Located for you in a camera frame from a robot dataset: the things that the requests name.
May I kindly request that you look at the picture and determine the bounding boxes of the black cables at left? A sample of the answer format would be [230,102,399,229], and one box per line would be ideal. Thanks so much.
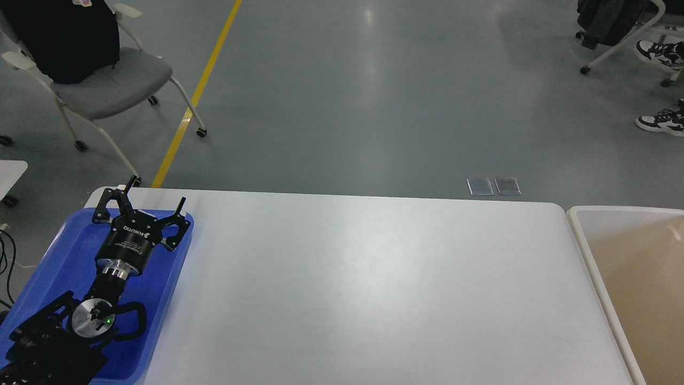
[0,225,17,311]

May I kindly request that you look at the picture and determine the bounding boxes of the floor outlet plate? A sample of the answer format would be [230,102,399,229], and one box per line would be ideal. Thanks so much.
[467,178,494,196]
[494,177,522,196]

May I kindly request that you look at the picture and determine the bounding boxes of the grey white office chair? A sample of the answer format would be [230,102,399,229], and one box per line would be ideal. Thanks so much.
[2,3,207,186]

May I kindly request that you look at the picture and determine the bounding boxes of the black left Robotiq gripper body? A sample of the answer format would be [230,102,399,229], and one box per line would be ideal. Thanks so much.
[95,210,191,278]

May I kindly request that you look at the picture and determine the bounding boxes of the white side table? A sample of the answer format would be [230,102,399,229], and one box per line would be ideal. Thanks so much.
[1,160,28,207]

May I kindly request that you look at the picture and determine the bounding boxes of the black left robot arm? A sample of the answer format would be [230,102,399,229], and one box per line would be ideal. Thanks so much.
[2,177,193,384]

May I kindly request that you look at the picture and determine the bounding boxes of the upper black white sneaker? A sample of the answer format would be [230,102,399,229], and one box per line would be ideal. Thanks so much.
[635,41,683,73]

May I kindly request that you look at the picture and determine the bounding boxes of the white chair with dark coat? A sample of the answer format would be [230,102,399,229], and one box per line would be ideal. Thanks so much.
[575,1,682,75]

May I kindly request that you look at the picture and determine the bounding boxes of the black jacket on chair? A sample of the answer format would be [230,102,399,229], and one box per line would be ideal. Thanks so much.
[2,1,120,84]

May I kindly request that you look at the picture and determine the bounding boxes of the right floor outlet plate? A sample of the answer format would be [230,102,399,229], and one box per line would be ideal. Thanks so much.
[494,177,522,196]

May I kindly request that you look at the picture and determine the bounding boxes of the blue plastic tray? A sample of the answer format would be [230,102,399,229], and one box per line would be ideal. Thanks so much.
[2,208,193,384]

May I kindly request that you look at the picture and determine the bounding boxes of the left floor outlet plate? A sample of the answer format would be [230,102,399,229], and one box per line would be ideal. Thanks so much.
[467,178,494,196]

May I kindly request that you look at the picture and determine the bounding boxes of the black white sneaker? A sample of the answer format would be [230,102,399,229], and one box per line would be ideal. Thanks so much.
[635,41,683,73]
[635,108,683,138]

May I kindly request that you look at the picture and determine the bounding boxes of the beige plastic bin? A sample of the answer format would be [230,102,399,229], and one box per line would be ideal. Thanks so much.
[567,205,683,384]

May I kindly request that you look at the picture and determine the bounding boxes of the lower black white sneaker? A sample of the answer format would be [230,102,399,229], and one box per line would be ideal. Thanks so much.
[635,108,683,138]

